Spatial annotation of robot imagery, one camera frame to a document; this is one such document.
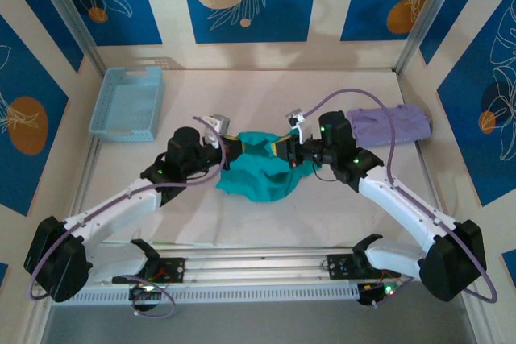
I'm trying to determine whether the teal t-shirt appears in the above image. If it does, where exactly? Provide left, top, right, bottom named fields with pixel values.
left=215, top=130, right=322, bottom=203

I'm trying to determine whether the folded purple cloth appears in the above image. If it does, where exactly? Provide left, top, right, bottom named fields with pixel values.
left=347, top=104, right=433, bottom=147

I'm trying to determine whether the light blue perforated basket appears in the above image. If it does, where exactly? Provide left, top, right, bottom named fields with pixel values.
left=88, top=65, right=166, bottom=143

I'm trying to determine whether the black controller board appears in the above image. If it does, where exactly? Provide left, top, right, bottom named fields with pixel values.
left=127, top=282, right=167, bottom=313
left=356, top=281, right=400, bottom=308

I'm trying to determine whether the grey metal panel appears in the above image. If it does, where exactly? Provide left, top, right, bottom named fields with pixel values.
left=40, top=304, right=479, bottom=344

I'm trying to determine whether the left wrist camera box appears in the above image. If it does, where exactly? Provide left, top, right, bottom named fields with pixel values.
left=201, top=113, right=231, bottom=150

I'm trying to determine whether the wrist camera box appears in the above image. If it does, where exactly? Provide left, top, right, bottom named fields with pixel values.
left=285, top=108, right=310, bottom=146
left=201, top=113, right=231, bottom=150

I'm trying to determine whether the thin black left gripper wire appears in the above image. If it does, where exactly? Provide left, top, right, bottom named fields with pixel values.
left=183, top=169, right=213, bottom=182

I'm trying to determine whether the thin black gripper wire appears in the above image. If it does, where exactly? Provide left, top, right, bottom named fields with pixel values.
left=312, top=161, right=336, bottom=183
left=183, top=169, right=213, bottom=182

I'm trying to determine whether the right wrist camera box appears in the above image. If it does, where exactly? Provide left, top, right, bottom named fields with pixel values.
left=285, top=108, right=310, bottom=146

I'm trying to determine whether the thin black right gripper wire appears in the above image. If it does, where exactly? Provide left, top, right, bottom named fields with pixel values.
left=312, top=161, right=336, bottom=183

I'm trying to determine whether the perforated metal bracket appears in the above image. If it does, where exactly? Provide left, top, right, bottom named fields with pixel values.
left=136, top=55, right=183, bottom=72

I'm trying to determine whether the aluminium rail frame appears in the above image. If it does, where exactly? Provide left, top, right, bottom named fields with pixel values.
left=34, top=134, right=481, bottom=291

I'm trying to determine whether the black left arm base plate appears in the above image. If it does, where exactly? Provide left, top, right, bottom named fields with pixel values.
left=111, top=257, right=186, bottom=284

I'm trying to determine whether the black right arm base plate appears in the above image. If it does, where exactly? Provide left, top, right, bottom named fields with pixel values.
left=327, top=253, right=402, bottom=280

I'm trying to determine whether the white slotted cable duct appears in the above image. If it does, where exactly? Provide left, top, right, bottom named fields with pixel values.
left=52, top=282, right=360, bottom=307

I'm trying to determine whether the aluminium corner post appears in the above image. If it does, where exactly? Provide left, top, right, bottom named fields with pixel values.
left=393, top=0, right=464, bottom=75
left=30, top=0, right=109, bottom=76

